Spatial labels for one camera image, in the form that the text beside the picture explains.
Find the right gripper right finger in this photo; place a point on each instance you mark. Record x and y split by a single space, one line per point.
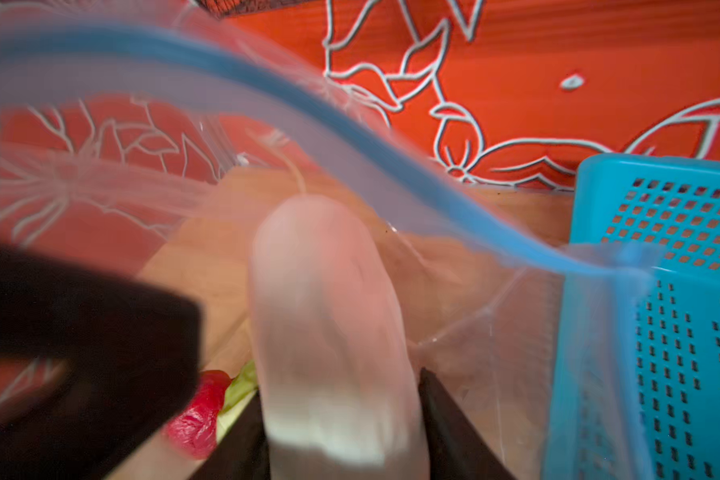
456 450

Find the green cabbage toy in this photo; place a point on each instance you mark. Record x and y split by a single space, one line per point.
236 398

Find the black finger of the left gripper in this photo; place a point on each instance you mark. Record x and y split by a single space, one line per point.
131 352

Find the red apple toy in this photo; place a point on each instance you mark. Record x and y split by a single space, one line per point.
193 430

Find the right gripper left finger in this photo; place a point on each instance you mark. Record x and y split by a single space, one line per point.
243 453

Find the white radish toy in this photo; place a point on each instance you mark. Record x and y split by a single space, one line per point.
337 388

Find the clear zip top bag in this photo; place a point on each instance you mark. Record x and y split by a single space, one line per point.
113 138

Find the teal plastic basket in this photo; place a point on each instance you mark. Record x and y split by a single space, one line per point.
670 345

